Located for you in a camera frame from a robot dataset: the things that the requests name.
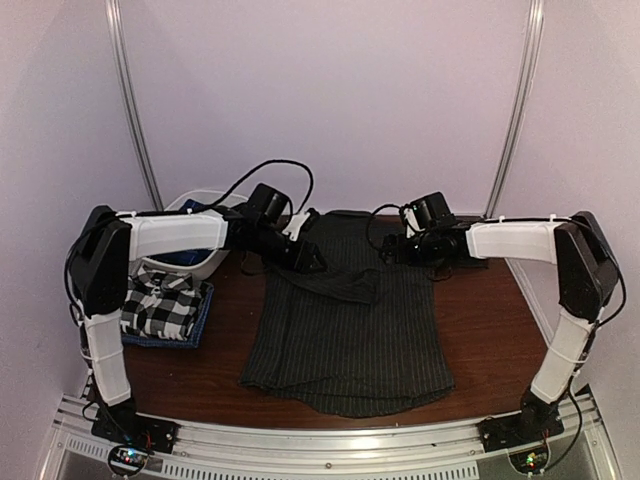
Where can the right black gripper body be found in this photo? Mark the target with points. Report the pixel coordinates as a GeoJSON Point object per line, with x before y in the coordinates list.
{"type": "Point", "coordinates": [424, 254]}

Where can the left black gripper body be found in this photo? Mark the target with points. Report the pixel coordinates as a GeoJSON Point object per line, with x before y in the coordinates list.
{"type": "Point", "coordinates": [279, 255]}

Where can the dark grey pinstriped shirt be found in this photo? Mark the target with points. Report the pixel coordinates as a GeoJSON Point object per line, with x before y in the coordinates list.
{"type": "Point", "coordinates": [359, 340]}

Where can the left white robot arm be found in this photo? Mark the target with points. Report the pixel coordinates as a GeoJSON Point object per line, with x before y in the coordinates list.
{"type": "Point", "coordinates": [98, 262]}

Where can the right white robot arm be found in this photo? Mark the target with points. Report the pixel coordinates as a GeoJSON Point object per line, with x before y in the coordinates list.
{"type": "Point", "coordinates": [573, 247]}

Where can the white plastic basket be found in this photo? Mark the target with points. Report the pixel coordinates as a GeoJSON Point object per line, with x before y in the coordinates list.
{"type": "Point", "coordinates": [200, 264]}

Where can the blue plaid shirt in basket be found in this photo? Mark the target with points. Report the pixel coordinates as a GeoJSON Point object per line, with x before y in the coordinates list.
{"type": "Point", "coordinates": [185, 258]}

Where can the blue folded shirt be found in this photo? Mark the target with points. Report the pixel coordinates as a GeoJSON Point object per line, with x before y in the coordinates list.
{"type": "Point", "coordinates": [194, 339]}

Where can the black white checkered folded shirt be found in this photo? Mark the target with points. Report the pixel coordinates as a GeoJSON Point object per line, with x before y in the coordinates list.
{"type": "Point", "coordinates": [161, 305]}

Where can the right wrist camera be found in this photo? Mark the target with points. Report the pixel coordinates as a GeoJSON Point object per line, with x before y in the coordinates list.
{"type": "Point", "coordinates": [409, 221]}

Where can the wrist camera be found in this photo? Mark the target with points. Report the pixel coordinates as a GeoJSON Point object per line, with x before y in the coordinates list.
{"type": "Point", "coordinates": [299, 223]}
{"type": "Point", "coordinates": [409, 221]}

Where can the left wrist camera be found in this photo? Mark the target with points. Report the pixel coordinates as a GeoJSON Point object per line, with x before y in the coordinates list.
{"type": "Point", "coordinates": [299, 223]}

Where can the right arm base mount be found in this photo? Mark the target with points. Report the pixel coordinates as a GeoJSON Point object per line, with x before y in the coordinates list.
{"type": "Point", "coordinates": [535, 421]}

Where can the right aluminium corner post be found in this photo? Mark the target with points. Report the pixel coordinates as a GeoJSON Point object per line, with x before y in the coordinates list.
{"type": "Point", "coordinates": [529, 60]}

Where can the aluminium corner post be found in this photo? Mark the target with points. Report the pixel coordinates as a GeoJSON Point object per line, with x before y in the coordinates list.
{"type": "Point", "coordinates": [529, 60]}
{"type": "Point", "coordinates": [132, 116]}

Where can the front aluminium rail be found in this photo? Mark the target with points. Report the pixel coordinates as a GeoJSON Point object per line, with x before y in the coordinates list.
{"type": "Point", "coordinates": [449, 450]}

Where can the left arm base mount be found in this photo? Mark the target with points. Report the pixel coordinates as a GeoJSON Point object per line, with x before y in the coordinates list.
{"type": "Point", "coordinates": [122, 424]}

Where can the left aluminium corner post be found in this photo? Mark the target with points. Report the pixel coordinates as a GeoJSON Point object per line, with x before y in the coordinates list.
{"type": "Point", "coordinates": [132, 116]}

